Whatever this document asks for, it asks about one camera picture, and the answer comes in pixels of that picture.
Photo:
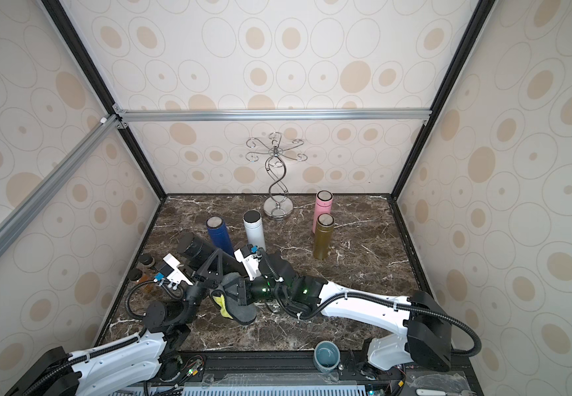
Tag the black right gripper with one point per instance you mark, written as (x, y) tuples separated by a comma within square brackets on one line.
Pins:
[(239, 289)]

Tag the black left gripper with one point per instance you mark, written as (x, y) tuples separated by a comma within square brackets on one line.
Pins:
[(205, 282)]

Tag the grey yellow cleaning cloth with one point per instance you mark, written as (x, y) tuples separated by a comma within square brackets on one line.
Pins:
[(225, 296)]

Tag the gold thermos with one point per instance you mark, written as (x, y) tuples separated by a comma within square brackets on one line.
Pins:
[(323, 234)]

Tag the pink thermos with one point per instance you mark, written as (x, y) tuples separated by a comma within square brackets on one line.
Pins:
[(323, 205)]

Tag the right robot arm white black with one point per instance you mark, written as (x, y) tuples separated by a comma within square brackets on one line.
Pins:
[(419, 330)]

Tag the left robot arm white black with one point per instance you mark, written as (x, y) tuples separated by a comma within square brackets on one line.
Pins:
[(140, 357)]

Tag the blue thermos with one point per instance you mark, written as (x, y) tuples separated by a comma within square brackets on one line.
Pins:
[(218, 233)]

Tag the white thermos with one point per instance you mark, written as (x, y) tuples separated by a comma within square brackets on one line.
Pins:
[(254, 228)]

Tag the dark lid spice jar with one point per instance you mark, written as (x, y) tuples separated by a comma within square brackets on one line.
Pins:
[(147, 261)]

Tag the orange spice jar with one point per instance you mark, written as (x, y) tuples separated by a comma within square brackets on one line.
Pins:
[(137, 276)]

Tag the silver metal cup stand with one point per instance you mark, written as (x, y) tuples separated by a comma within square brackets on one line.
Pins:
[(278, 205)]

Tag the teal ceramic mug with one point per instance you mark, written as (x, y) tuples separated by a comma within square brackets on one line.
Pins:
[(326, 356)]

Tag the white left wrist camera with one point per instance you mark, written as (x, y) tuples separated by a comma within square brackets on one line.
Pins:
[(169, 273)]

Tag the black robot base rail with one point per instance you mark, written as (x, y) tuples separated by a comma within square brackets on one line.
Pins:
[(294, 373)]

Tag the horizontal aluminium frame bar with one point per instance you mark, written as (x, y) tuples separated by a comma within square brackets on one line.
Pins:
[(239, 115)]

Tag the left aluminium frame bar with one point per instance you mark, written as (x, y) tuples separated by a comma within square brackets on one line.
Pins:
[(27, 211)]

